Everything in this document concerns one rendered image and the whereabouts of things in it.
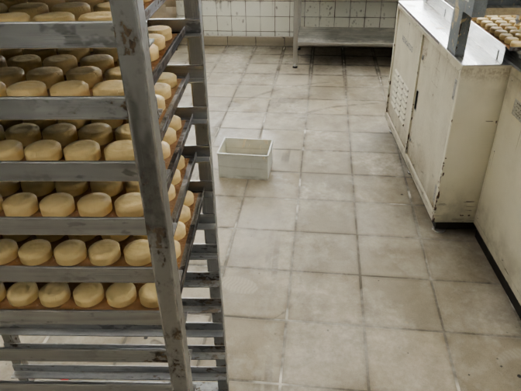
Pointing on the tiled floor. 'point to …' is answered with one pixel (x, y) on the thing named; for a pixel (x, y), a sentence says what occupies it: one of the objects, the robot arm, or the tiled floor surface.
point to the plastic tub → (245, 158)
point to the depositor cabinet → (443, 113)
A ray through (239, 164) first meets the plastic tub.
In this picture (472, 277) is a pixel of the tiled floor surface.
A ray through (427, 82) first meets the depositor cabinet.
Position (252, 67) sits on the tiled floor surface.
